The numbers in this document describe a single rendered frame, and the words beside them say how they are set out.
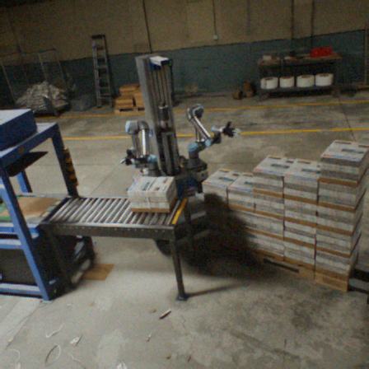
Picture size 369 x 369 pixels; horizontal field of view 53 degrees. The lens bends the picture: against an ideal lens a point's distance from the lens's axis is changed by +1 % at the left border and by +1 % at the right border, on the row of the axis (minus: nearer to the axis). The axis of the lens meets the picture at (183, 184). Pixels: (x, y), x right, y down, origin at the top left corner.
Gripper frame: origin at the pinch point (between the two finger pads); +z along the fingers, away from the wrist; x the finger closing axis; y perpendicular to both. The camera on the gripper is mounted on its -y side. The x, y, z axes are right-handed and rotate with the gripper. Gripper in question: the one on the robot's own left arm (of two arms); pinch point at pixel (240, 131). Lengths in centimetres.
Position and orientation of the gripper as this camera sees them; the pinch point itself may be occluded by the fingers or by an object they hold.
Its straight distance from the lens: 388.5
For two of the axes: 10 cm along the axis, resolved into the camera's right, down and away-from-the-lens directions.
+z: 7.5, 2.2, -6.2
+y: 2.1, 8.2, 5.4
